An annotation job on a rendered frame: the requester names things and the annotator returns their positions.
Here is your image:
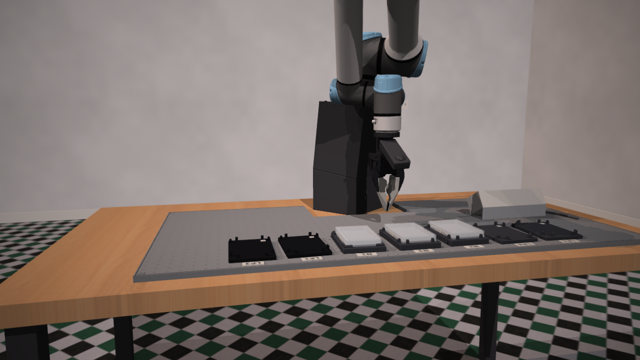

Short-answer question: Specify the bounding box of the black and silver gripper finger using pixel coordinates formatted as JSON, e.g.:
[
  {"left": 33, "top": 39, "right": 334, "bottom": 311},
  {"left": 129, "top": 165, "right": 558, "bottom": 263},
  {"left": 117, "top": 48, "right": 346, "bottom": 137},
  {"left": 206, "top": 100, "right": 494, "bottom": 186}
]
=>
[
  {"left": 372, "top": 166, "right": 388, "bottom": 212},
  {"left": 386, "top": 169, "right": 405, "bottom": 212}
]

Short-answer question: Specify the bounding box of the beige operator button panel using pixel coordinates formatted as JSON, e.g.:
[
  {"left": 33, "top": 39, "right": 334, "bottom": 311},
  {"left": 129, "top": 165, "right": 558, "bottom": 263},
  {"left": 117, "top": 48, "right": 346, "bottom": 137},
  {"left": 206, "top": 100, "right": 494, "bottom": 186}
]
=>
[{"left": 466, "top": 188, "right": 579, "bottom": 220}]

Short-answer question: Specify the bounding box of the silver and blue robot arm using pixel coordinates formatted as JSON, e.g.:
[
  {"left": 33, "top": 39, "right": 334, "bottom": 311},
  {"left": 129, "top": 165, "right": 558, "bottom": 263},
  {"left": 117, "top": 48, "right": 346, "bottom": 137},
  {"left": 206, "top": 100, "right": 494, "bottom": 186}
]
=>
[{"left": 329, "top": 0, "right": 428, "bottom": 170}]

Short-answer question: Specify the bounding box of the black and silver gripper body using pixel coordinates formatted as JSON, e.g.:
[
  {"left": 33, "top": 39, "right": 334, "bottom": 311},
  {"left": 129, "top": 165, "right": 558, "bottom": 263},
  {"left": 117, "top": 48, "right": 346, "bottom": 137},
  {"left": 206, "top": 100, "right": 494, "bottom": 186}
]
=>
[{"left": 368, "top": 132, "right": 401, "bottom": 177}]

